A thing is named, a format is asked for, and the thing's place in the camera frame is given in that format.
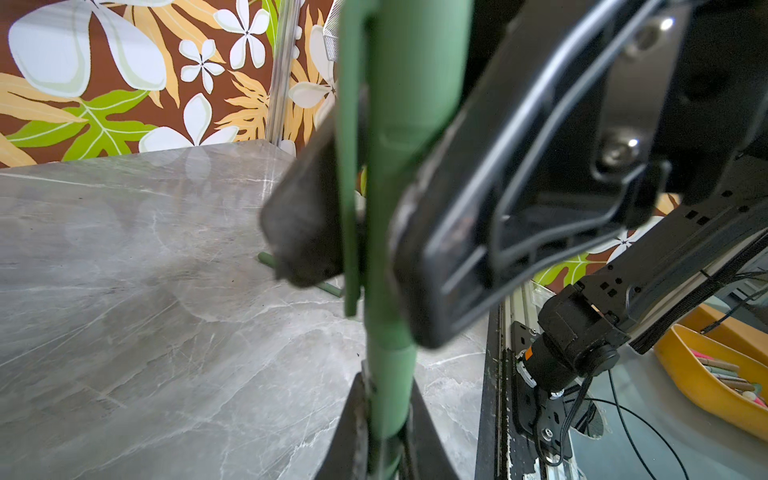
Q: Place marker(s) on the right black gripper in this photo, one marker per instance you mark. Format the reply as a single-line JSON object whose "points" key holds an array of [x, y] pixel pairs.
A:
{"points": [[682, 92]]}

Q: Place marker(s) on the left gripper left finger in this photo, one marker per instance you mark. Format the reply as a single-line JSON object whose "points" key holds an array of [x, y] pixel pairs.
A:
{"points": [[347, 455]]}

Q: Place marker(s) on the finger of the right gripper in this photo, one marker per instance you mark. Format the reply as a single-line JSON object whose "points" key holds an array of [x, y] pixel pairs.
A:
{"points": [[507, 190], [301, 218]]}

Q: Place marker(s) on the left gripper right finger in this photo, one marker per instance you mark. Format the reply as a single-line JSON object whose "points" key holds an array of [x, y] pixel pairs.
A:
{"points": [[426, 456]]}

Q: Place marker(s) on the green pen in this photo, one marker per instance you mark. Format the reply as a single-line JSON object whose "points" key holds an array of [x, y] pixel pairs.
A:
{"points": [[301, 276], [401, 69]]}

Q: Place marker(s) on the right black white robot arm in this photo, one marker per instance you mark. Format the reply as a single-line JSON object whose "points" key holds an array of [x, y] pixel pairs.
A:
{"points": [[606, 308]]}

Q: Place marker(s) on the yellow tray with items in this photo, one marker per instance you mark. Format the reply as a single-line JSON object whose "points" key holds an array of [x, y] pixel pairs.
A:
{"points": [[720, 364]]}

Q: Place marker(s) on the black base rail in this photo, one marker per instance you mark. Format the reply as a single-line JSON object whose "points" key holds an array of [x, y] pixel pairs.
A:
{"points": [[515, 425]]}

